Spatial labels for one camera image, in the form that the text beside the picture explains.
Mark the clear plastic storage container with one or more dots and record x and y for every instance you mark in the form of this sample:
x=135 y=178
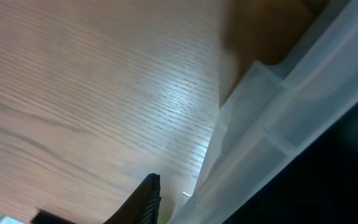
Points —
x=275 y=113

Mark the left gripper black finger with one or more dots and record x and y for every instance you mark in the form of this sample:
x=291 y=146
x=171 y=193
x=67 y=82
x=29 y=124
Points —
x=140 y=208

